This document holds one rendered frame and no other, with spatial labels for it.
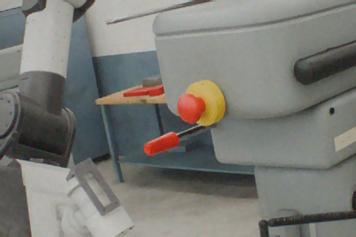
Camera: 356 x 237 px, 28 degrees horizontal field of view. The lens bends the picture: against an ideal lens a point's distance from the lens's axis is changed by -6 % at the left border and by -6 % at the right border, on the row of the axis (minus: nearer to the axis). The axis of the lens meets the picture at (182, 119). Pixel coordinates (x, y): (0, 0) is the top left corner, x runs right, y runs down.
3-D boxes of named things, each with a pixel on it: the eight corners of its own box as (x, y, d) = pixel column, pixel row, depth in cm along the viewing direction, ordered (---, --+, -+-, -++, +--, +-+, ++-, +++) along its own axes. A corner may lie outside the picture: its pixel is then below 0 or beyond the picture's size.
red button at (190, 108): (197, 125, 100) (191, 95, 99) (176, 125, 103) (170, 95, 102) (214, 118, 102) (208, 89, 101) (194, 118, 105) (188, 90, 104)
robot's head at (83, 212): (87, 257, 114) (114, 235, 109) (52, 204, 116) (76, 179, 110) (114, 242, 119) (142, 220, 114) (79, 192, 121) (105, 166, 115)
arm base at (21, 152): (-25, 165, 127) (13, 156, 120) (-19, 95, 130) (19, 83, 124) (37, 180, 138) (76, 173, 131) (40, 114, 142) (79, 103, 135)
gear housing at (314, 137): (330, 172, 104) (321, 105, 102) (212, 165, 122) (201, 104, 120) (435, 111, 125) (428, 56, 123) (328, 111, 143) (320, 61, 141)
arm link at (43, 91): (-1, 72, 132) (-9, 145, 128) (29, 63, 126) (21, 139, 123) (44, 87, 140) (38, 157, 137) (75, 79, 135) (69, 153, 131)
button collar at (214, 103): (219, 126, 101) (210, 82, 100) (188, 126, 106) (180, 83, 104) (230, 122, 102) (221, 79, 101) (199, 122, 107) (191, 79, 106)
